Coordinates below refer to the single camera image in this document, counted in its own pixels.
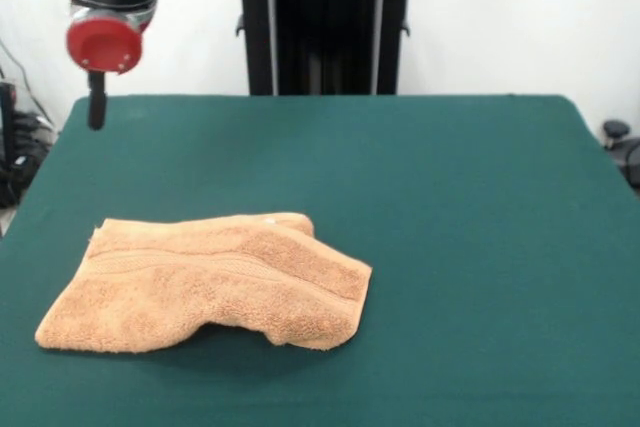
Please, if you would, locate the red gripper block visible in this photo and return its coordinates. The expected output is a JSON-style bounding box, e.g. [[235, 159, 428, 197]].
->
[[65, 16, 145, 133]]

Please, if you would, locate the orange terry towel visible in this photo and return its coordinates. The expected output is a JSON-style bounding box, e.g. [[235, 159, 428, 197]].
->
[[34, 210, 374, 354]]

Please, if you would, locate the dark green table cloth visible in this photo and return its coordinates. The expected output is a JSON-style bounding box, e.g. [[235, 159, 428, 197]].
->
[[0, 93, 640, 427]]

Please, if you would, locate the chair caster base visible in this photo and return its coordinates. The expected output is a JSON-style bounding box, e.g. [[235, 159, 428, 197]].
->
[[602, 119, 640, 183]]

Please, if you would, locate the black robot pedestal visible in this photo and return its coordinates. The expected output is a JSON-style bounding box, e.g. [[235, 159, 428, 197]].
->
[[219, 0, 434, 97]]

